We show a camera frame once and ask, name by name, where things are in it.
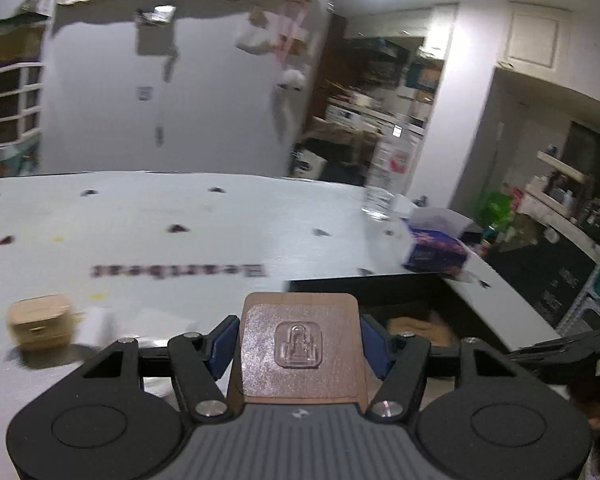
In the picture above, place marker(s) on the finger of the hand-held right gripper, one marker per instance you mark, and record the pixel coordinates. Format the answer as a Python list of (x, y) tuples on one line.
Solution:
[(560, 355)]

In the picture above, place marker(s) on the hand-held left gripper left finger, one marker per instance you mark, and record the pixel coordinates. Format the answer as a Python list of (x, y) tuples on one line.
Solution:
[(222, 347)]

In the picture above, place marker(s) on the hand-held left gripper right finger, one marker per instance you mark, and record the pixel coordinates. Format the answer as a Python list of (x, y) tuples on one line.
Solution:
[(375, 350)]

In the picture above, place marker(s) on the black box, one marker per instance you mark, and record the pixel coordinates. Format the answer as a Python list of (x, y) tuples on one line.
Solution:
[(405, 291)]

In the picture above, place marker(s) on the wooden board with clear emblem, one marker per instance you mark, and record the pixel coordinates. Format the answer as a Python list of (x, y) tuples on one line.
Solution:
[(300, 375)]

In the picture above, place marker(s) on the white power adapter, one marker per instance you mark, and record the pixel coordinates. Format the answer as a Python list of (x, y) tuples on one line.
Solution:
[(97, 327)]

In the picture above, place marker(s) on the plain wooden board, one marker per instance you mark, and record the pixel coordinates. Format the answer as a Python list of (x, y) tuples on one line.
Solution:
[(420, 327)]

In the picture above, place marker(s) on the blue floral tissue pack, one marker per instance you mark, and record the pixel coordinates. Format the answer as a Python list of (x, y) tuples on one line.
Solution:
[(437, 252)]

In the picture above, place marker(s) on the green plastic bag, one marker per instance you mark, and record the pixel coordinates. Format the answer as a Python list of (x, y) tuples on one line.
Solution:
[(495, 207)]

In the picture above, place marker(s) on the clear plastic water bottle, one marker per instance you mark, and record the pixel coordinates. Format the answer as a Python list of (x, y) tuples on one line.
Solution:
[(382, 180)]

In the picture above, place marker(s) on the beige earbuds case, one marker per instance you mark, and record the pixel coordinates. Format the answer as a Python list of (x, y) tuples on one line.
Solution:
[(42, 322)]

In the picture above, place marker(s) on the cluttered storage shelf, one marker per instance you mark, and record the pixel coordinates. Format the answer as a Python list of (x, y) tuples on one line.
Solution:
[(370, 100)]

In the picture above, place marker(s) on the white sheep plush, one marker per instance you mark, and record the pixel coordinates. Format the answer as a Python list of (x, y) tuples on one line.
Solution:
[(292, 77)]

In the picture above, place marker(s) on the white hanging bag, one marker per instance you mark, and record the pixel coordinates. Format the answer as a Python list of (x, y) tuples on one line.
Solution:
[(254, 35)]

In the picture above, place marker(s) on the pink hanging charm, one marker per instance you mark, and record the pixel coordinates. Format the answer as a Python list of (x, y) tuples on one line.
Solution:
[(287, 35)]

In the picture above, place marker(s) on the white drawer cabinet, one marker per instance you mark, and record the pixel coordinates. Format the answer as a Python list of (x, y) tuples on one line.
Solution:
[(10, 105)]

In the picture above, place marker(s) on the glass fish tank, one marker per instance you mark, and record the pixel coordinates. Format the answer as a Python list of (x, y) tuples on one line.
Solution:
[(10, 42)]

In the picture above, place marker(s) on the wall socket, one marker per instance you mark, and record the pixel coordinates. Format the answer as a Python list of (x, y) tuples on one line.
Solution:
[(145, 93)]

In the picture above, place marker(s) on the silver wall ornament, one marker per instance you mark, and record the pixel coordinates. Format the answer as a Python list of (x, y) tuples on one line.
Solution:
[(156, 14)]

